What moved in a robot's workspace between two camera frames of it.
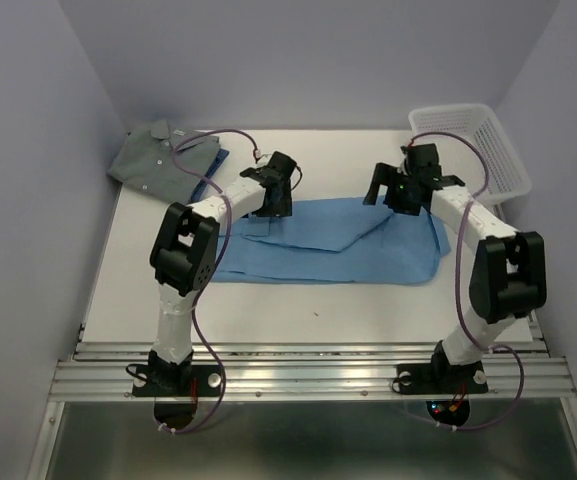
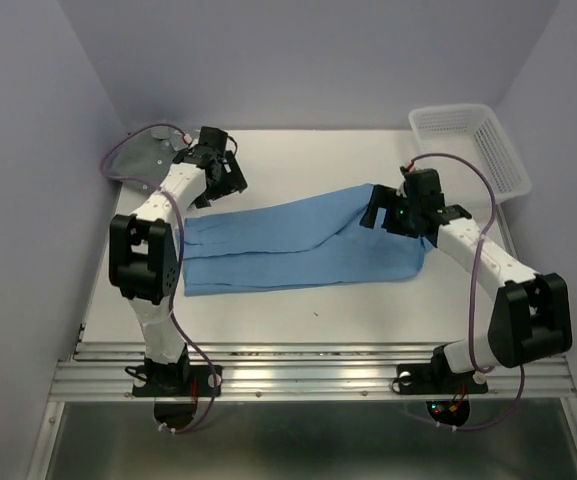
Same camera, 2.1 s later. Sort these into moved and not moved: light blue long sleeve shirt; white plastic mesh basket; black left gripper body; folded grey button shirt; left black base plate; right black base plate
Moved: light blue long sleeve shirt; black left gripper body
Not moved: left black base plate; right black base plate; folded grey button shirt; white plastic mesh basket
